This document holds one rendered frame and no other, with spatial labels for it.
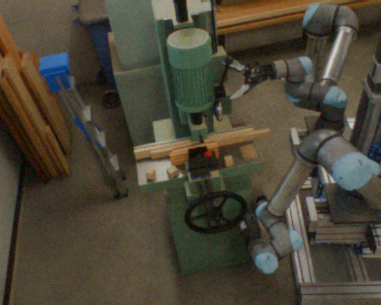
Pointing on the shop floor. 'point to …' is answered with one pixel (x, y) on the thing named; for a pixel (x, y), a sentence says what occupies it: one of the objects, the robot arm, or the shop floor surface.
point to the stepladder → (59, 69)
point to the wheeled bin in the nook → (98, 30)
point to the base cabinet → (219, 256)
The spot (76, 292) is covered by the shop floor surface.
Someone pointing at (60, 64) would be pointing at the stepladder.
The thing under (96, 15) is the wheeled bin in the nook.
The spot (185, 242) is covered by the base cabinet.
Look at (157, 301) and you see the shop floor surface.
